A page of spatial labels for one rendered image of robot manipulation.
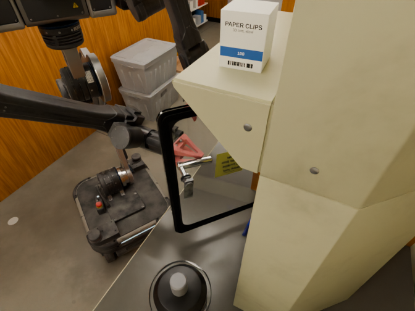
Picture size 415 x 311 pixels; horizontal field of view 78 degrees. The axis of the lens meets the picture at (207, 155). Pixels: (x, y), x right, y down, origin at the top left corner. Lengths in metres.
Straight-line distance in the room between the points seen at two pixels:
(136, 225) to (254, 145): 1.46
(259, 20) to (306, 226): 0.25
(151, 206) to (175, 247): 0.99
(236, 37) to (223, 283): 0.61
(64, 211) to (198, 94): 2.04
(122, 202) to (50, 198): 0.76
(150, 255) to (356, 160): 0.63
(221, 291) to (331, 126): 0.57
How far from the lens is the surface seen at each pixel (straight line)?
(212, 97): 0.28
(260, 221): 0.39
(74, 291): 1.91
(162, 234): 0.82
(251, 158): 0.30
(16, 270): 2.15
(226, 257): 0.78
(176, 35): 0.77
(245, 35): 0.30
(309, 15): 0.22
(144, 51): 2.81
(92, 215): 1.83
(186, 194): 0.60
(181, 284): 0.46
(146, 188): 1.87
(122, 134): 0.64
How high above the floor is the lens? 1.64
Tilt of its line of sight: 43 degrees down
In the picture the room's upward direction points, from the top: straight up
